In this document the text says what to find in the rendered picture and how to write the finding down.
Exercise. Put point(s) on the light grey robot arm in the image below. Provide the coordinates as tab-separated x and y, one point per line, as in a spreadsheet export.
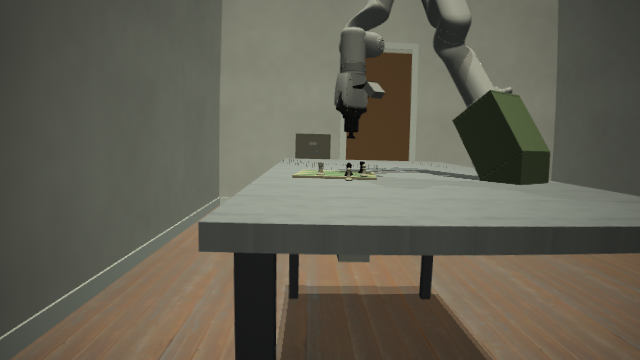
452	27

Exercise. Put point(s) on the green and cream chessboard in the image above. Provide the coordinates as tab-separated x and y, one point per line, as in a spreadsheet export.
333	175

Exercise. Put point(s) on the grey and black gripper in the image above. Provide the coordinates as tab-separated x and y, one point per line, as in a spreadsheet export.
355	100

